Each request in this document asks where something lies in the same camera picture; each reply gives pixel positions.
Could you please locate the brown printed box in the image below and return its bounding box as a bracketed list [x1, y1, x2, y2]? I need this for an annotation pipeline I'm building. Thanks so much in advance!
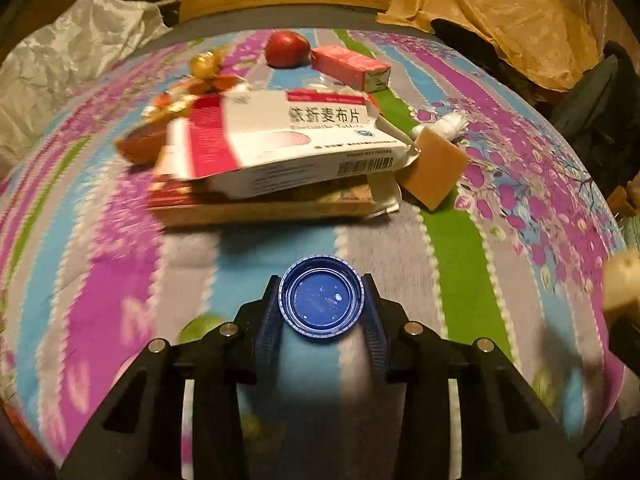
[147, 180, 401, 226]

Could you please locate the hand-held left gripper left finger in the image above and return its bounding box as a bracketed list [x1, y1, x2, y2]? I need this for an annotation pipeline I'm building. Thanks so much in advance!
[60, 275, 287, 480]

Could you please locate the pink carton box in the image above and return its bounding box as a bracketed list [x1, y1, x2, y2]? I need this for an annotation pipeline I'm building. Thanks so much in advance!
[311, 46, 392, 93]

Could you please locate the brown oval packet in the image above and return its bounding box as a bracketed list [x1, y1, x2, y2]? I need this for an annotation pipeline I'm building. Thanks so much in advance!
[116, 124, 170, 164]

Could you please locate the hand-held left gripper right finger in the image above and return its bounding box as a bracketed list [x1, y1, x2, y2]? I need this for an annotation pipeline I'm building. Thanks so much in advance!
[360, 274, 586, 480]

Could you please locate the striped floral blanket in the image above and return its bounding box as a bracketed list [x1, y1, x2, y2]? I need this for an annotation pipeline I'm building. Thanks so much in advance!
[0, 27, 628, 480]

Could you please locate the beige block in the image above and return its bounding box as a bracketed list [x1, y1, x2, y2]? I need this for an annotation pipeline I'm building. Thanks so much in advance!
[602, 252, 640, 322]

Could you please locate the white medicine box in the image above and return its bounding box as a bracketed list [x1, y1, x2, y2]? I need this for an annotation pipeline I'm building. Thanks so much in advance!
[167, 87, 421, 198]

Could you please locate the tan square block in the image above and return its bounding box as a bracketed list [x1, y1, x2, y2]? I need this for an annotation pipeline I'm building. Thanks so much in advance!
[400, 127, 470, 211]

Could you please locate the gold foil candy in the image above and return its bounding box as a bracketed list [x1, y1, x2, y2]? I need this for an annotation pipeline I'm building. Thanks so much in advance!
[190, 47, 228, 81]

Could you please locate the blue bottle cap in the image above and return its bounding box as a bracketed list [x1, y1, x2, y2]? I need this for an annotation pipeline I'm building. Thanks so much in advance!
[278, 256, 366, 343]

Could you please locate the white wrapper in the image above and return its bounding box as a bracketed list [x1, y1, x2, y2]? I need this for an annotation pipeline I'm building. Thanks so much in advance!
[411, 111, 468, 140]

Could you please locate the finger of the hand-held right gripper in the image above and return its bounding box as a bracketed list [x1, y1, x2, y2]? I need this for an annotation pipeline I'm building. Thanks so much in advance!
[607, 312, 640, 366]

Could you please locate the silver satin cloth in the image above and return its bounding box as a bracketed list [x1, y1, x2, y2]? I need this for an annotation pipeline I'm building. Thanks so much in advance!
[0, 0, 173, 166]

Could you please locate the gold patterned cloth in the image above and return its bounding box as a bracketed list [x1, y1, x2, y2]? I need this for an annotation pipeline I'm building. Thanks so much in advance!
[377, 0, 601, 93]

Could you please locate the red gold foil wrapper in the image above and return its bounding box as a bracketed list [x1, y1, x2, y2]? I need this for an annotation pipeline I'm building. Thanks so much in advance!
[145, 74, 251, 126]

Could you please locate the grey jacket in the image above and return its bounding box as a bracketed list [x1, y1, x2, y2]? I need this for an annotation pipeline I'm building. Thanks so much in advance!
[547, 40, 640, 201]

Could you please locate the red apple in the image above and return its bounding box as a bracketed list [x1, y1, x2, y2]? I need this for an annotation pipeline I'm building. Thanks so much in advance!
[265, 31, 311, 68]

